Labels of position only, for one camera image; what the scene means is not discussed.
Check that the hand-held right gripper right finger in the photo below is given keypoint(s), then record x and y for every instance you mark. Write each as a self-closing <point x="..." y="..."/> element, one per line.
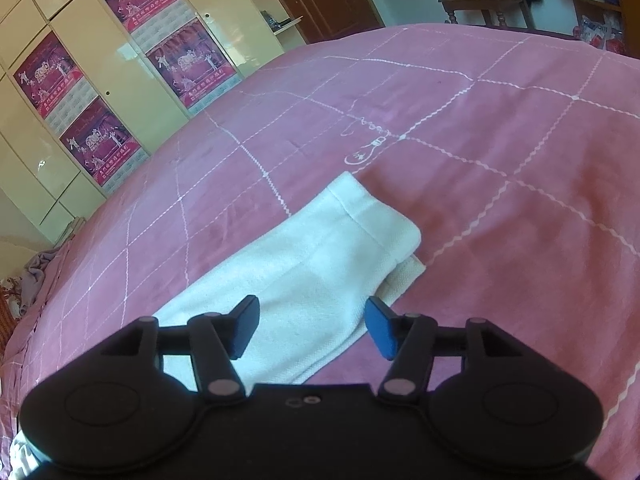
<point x="380" y="330"/>

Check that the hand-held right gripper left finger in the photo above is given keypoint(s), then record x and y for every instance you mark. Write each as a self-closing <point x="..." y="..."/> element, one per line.
<point x="245" y="327"/>

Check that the white pants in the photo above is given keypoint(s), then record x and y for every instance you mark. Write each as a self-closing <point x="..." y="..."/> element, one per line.
<point x="325" y="250"/>

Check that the pale stacked books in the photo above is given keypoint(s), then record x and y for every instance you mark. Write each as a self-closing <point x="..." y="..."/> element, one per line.
<point x="72" y="230"/>

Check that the pink checked bedspread bed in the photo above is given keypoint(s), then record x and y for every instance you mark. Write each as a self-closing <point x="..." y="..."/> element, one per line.
<point x="500" y="160"/>

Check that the lavender crumpled cloth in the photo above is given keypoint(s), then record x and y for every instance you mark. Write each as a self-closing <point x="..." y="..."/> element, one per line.
<point x="37" y="275"/>

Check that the floral pillow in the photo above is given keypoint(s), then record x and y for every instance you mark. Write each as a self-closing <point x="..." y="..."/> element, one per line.
<point x="11" y="297"/>

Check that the cream corner shelf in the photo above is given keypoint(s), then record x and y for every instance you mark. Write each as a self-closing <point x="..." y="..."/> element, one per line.
<point x="280" y="22"/>

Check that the cream glossy wardrobe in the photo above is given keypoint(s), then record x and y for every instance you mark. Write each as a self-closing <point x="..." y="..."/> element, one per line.
<point x="90" y="45"/>

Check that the dark wooden chair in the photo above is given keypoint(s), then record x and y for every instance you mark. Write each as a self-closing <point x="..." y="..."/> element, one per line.
<point x="482" y="2"/>

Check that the red and white packets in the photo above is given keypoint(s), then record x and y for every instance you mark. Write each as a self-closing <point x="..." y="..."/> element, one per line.
<point x="595" y="30"/>

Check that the wooden shelf unit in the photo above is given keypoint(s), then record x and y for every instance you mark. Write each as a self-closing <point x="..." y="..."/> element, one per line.
<point x="622" y="5"/>

